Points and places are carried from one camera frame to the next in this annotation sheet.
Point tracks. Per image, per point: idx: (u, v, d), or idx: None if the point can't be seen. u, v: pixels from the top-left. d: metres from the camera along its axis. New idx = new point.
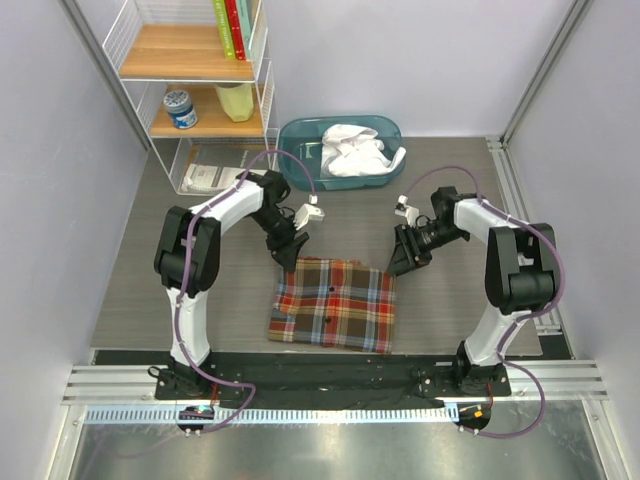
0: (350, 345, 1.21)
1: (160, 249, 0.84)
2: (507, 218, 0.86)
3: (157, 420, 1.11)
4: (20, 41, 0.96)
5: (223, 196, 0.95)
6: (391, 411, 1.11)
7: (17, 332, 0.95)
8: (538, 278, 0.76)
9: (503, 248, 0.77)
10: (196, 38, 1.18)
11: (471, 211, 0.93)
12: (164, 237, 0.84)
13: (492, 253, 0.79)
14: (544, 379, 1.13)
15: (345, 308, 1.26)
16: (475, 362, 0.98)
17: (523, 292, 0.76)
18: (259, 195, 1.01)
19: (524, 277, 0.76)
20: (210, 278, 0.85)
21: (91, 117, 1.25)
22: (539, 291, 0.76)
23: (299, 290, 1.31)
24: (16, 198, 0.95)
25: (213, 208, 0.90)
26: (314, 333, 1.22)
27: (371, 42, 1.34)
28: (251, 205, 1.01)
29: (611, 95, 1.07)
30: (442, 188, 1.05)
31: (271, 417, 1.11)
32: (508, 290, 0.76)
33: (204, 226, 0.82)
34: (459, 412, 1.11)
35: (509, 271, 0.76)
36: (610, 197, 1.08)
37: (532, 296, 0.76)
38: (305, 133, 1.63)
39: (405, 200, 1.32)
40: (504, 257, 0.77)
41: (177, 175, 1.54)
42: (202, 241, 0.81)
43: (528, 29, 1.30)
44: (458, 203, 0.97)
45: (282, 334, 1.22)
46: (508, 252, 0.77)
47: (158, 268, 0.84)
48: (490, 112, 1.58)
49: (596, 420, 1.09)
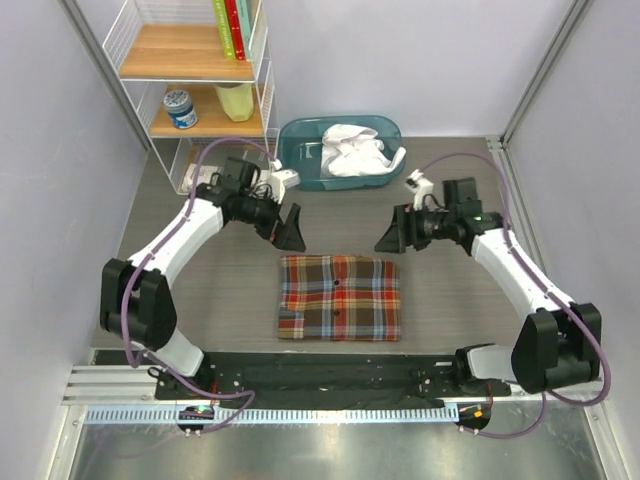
0: (361, 336, 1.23)
1: (103, 310, 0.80)
2: (546, 291, 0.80)
3: (157, 420, 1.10)
4: (21, 41, 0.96)
5: (170, 232, 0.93)
6: (391, 411, 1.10)
7: (16, 331, 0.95)
8: (573, 363, 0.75)
9: (548, 344, 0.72)
10: (197, 38, 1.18)
11: (500, 262, 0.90)
12: (105, 297, 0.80)
13: (528, 340, 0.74)
14: None
15: (353, 299, 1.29)
16: (477, 376, 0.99)
17: (561, 380, 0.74)
18: (217, 216, 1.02)
19: (560, 365, 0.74)
20: (159, 332, 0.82)
21: (91, 116, 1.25)
22: (574, 375, 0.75)
23: (304, 286, 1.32)
24: (17, 197, 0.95)
25: (159, 253, 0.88)
26: (324, 327, 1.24)
27: (371, 42, 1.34)
28: (203, 233, 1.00)
29: (612, 95, 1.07)
30: (460, 182, 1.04)
31: (271, 417, 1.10)
32: (545, 381, 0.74)
33: (145, 282, 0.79)
34: (459, 412, 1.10)
35: (550, 362, 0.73)
36: (610, 197, 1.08)
37: (566, 379, 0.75)
38: (305, 133, 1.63)
39: (417, 177, 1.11)
40: (545, 353, 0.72)
41: (177, 174, 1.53)
42: (146, 301, 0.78)
43: (528, 29, 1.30)
44: (479, 237, 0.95)
45: (292, 331, 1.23)
46: (552, 345, 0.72)
47: (106, 326, 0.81)
48: (490, 112, 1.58)
49: (596, 420, 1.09)
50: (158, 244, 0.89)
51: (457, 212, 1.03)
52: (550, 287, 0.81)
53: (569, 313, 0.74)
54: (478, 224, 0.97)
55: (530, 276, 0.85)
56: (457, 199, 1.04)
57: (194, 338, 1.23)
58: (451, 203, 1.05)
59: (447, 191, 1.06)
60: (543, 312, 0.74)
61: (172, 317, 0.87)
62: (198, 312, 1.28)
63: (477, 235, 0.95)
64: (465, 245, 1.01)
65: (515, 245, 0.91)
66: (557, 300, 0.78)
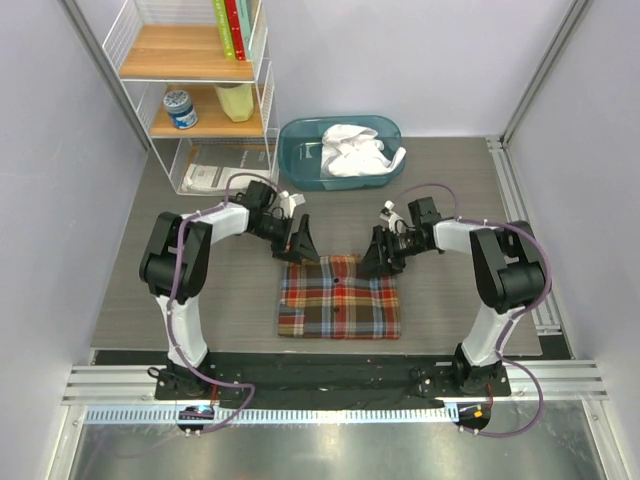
0: (360, 332, 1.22)
1: (147, 252, 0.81)
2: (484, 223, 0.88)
3: (157, 420, 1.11)
4: (20, 40, 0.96)
5: (212, 209, 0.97)
6: (391, 411, 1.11)
7: (17, 330, 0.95)
8: (528, 270, 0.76)
9: (488, 250, 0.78)
10: (196, 38, 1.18)
11: (449, 230, 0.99)
12: (152, 242, 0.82)
13: (476, 256, 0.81)
14: (544, 379, 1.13)
15: (353, 297, 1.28)
16: (475, 363, 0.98)
17: (518, 288, 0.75)
18: (245, 216, 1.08)
19: (514, 272, 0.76)
20: (195, 285, 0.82)
21: (91, 116, 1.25)
22: (532, 282, 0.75)
23: (303, 283, 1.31)
24: (16, 197, 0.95)
25: (204, 216, 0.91)
26: (324, 323, 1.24)
27: (372, 42, 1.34)
28: (235, 224, 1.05)
29: (611, 95, 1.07)
30: (420, 200, 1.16)
31: (271, 417, 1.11)
32: (501, 288, 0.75)
33: (194, 228, 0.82)
34: (459, 413, 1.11)
35: (498, 269, 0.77)
36: (610, 197, 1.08)
37: (527, 287, 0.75)
38: (305, 133, 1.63)
39: (390, 206, 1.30)
40: (487, 255, 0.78)
41: (177, 174, 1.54)
42: (193, 243, 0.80)
43: (528, 30, 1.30)
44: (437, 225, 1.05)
45: (292, 327, 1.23)
46: (493, 252, 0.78)
47: (144, 275, 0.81)
48: (490, 112, 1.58)
49: (596, 420, 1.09)
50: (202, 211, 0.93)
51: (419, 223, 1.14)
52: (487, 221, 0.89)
53: (506, 224, 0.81)
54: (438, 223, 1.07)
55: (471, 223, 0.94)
56: (420, 212, 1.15)
57: None
58: (416, 217, 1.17)
59: (412, 209, 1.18)
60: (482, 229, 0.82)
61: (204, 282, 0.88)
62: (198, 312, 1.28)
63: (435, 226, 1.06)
64: (432, 246, 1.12)
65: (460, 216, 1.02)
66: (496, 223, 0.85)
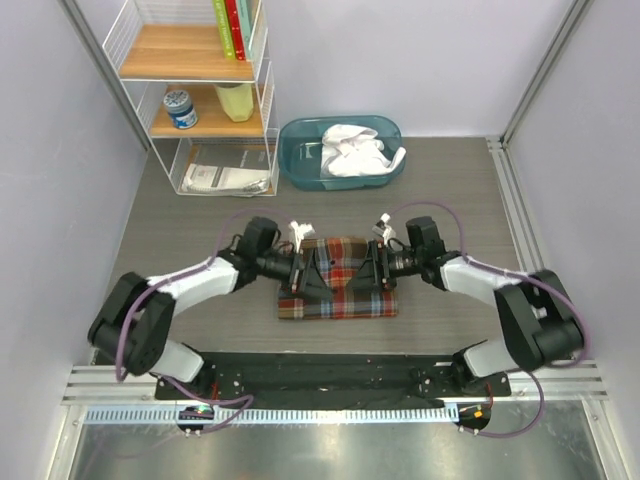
0: (359, 311, 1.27)
1: (101, 316, 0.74)
2: (503, 272, 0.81)
3: (157, 420, 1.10)
4: (21, 40, 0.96)
5: (186, 271, 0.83)
6: (391, 411, 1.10)
7: (17, 330, 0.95)
8: (561, 329, 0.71)
9: (519, 310, 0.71)
10: (197, 38, 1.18)
11: (459, 271, 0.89)
12: (108, 305, 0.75)
13: (504, 316, 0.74)
14: (545, 379, 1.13)
15: (349, 278, 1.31)
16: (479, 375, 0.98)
17: (555, 350, 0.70)
18: (232, 277, 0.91)
19: (548, 332, 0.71)
20: (145, 362, 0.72)
21: (91, 116, 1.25)
22: (568, 341, 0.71)
23: None
24: (17, 197, 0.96)
25: (173, 282, 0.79)
26: (323, 304, 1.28)
27: (372, 41, 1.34)
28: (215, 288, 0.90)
29: (611, 95, 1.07)
30: (422, 225, 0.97)
31: (271, 417, 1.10)
32: (538, 353, 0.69)
33: (155, 299, 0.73)
34: (459, 412, 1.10)
35: (533, 332, 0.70)
36: (609, 197, 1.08)
37: (562, 347, 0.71)
38: (305, 133, 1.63)
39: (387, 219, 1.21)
40: (521, 317, 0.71)
41: (177, 175, 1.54)
42: (147, 317, 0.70)
43: (528, 29, 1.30)
44: (444, 266, 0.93)
45: (292, 310, 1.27)
46: (525, 313, 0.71)
47: (94, 339, 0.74)
48: (491, 112, 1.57)
49: (596, 420, 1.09)
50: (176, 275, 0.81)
51: (422, 254, 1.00)
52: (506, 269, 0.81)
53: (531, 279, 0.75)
54: (443, 261, 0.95)
55: (486, 270, 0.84)
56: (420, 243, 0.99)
57: (192, 337, 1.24)
58: (418, 247, 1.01)
59: (412, 231, 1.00)
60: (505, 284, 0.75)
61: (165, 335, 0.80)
62: (198, 312, 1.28)
63: (442, 268, 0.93)
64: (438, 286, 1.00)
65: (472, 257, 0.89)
66: (518, 275, 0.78)
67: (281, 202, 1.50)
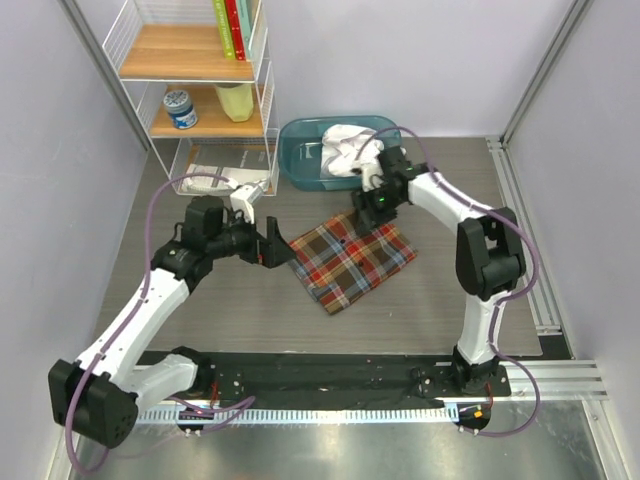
0: (390, 270, 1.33)
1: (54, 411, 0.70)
2: (470, 207, 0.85)
3: (157, 420, 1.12)
4: (20, 39, 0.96)
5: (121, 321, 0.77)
6: (391, 411, 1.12)
7: (17, 330, 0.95)
8: (503, 258, 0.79)
9: (475, 243, 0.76)
10: (197, 38, 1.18)
11: (428, 193, 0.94)
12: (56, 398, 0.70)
13: (460, 246, 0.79)
14: (543, 379, 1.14)
15: (367, 249, 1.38)
16: (473, 361, 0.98)
17: (495, 278, 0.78)
18: (180, 288, 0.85)
19: (494, 263, 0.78)
20: (121, 431, 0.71)
21: (91, 116, 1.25)
22: (508, 274, 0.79)
23: (317, 261, 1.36)
24: (17, 197, 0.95)
25: (108, 352, 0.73)
26: (359, 280, 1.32)
27: (372, 41, 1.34)
28: (170, 304, 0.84)
29: (611, 94, 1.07)
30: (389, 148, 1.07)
31: (271, 417, 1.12)
32: (483, 281, 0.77)
33: (92, 393, 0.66)
34: (459, 412, 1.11)
35: (482, 262, 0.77)
36: (609, 196, 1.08)
37: (503, 276, 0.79)
38: (305, 133, 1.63)
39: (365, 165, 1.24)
40: (476, 249, 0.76)
41: (177, 175, 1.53)
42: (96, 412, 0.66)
43: (528, 29, 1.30)
44: (413, 182, 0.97)
45: (338, 300, 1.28)
46: (480, 246, 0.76)
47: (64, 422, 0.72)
48: (491, 112, 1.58)
49: (596, 420, 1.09)
50: (108, 338, 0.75)
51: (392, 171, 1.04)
52: (473, 203, 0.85)
53: (491, 213, 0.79)
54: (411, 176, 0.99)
55: (455, 198, 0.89)
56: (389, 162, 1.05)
57: (193, 337, 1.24)
58: (387, 171, 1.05)
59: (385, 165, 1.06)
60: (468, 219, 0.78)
61: (131, 394, 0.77)
62: (199, 312, 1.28)
63: (411, 184, 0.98)
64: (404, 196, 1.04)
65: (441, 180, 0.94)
66: (482, 210, 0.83)
67: (281, 202, 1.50)
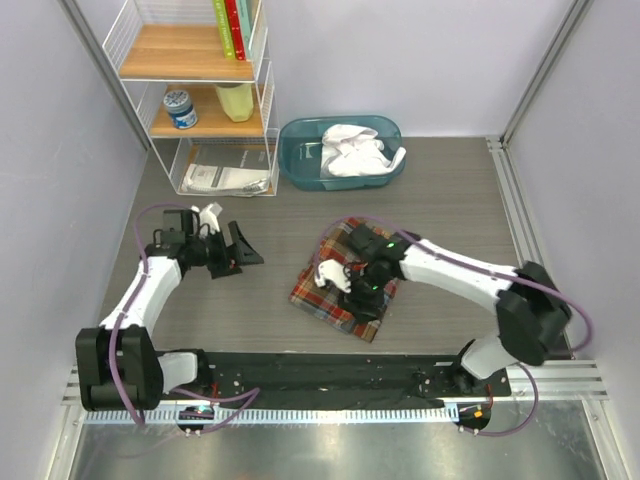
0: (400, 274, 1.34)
1: (84, 386, 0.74)
2: (492, 274, 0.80)
3: (157, 420, 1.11)
4: (21, 40, 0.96)
5: (133, 292, 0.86)
6: (391, 411, 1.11)
7: (17, 330, 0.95)
8: (549, 314, 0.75)
9: (520, 316, 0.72)
10: (197, 38, 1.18)
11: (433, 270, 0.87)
12: (84, 372, 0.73)
13: (505, 323, 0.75)
14: (544, 379, 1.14)
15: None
16: (482, 376, 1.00)
17: (554, 340, 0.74)
18: (176, 268, 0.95)
19: (546, 324, 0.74)
20: (155, 390, 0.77)
21: (91, 116, 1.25)
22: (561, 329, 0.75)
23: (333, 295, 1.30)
24: (17, 197, 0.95)
25: (130, 313, 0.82)
26: None
27: (371, 41, 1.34)
28: (169, 283, 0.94)
29: (611, 95, 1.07)
30: (352, 233, 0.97)
31: (271, 417, 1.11)
32: (544, 347, 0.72)
33: (126, 339, 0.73)
34: (459, 412, 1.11)
35: (535, 333, 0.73)
36: (609, 196, 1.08)
37: (558, 334, 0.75)
38: (305, 133, 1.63)
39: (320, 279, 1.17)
40: (524, 323, 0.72)
41: (177, 175, 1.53)
42: (133, 359, 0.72)
43: (528, 29, 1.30)
44: (405, 262, 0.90)
45: (370, 328, 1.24)
46: (526, 317, 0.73)
47: (92, 403, 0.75)
48: (491, 112, 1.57)
49: (596, 419, 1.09)
50: (124, 304, 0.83)
51: (369, 256, 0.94)
52: (494, 270, 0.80)
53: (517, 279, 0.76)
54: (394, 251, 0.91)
55: (466, 269, 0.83)
56: (361, 246, 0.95)
57: (192, 337, 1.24)
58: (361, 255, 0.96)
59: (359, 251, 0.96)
60: (502, 292, 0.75)
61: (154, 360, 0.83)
62: (199, 312, 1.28)
63: (403, 262, 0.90)
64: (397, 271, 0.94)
65: (436, 248, 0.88)
66: (508, 276, 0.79)
67: (281, 202, 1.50)
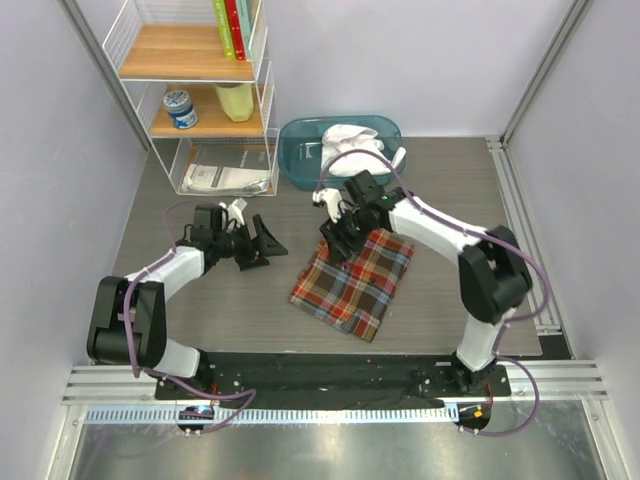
0: (401, 274, 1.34)
1: (94, 327, 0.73)
2: (464, 231, 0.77)
3: (157, 420, 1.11)
4: (21, 40, 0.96)
5: (158, 261, 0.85)
6: (391, 411, 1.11)
7: (17, 329, 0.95)
8: (511, 279, 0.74)
9: (478, 273, 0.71)
10: (197, 38, 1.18)
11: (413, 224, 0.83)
12: (97, 313, 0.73)
13: (463, 276, 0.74)
14: (544, 379, 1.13)
15: (371, 263, 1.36)
16: (476, 367, 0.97)
17: (507, 303, 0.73)
18: (201, 258, 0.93)
19: (504, 287, 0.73)
20: (156, 352, 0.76)
21: (91, 116, 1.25)
22: (519, 294, 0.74)
23: (332, 296, 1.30)
24: (17, 197, 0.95)
25: (152, 273, 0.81)
26: (380, 298, 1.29)
27: (371, 41, 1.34)
28: (192, 269, 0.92)
29: (611, 94, 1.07)
30: (357, 177, 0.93)
31: (271, 417, 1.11)
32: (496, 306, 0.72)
33: (144, 291, 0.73)
34: (459, 412, 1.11)
35: (489, 291, 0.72)
36: (609, 196, 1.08)
37: (514, 296, 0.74)
38: (305, 133, 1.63)
39: (318, 198, 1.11)
40: (481, 280, 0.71)
41: (177, 175, 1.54)
42: (146, 311, 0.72)
43: (528, 29, 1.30)
44: (393, 213, 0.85)
45: (371, 325, 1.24)
46: (484, 274, 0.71)
47: (95, 350, 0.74)
48: (491, 112, 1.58)
49: (595, 420, 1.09)
50: (152, 267, 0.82)
51: (364, 202, 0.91)
52: (467, 227, 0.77)
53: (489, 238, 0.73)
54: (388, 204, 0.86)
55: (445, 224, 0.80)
56: (360, 191, 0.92)
57: (192, 337, 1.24)
58: (357, 198, 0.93)
59: (354, 193, 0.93)
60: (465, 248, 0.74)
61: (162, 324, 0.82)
62: (199, 312, 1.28)
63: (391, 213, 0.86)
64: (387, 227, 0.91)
65: (424, 203, 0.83)
66: (479, 235, 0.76)
67: (281, 202, 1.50)
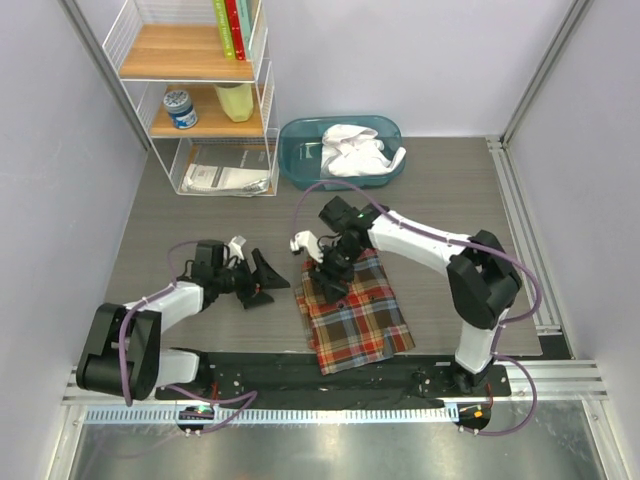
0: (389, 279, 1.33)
1: (87, 354, 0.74)
2: (447, 239, 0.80)
3: (157, 420, 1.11)
4: (21, 40, 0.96)
5: (159, 293, 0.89)
6: (391, 411, 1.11)
7: (18, 330, 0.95)
8: (500, 280, 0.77)
9: (473, 283, 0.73)
10: (197, 38, 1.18)
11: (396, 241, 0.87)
12: (90, 340, 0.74)
13: (457, 287, 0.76)
14: (544, 380, 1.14)
15: (359, 284, 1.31)
16: (476, 369, 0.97)
17: (501, 304, 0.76)
18: (199, 294, 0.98)
19: (496, 290, 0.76)
20: (147, 383, 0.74)
21: (91, 115, 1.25)
22: (510, 293, 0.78)
23: (352, 337, 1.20)
24: (17, 197, 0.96)
25: (151, 302, 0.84)
26: (389, 307, 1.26)
27: (371, 41, 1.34)
28: (192, 303, 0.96)
29: (610, 95, 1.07)
30: (328, 204, 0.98)
31: (271, 417, 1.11)
32: (493, 311, 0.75)
33: (140, 320, 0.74)
34: (459, 412, 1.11)
35: (486, 297, 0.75)
36: (609, 196, 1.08)
37: (506, 299, 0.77)
38: (305, 133, 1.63)
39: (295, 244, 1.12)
40: (476, 289, 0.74)
41: (177, 175, 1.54)
42: (139, 340, 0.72)
43: (528, 29, 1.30)
44: (372, 232, 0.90)
45: (404, 334, 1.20)
46: (477, 282, 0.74)
47: (85, 378, 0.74)
48: (491, 112, 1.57)
49: (595, 419, 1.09)
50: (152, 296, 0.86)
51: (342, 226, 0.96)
52: (450, 236, 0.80)
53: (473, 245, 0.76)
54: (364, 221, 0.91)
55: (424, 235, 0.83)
56: (335, 217, 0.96)
57: (191, 337, 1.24)
58: (333, 226, 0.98)
59: (331, 218, 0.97)
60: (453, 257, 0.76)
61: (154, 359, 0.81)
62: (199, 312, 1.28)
63: (369, 231, 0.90)
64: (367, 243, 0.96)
65: (401, 218, 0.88)
66: (462, 242, 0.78)
67: (281, 202, 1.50)
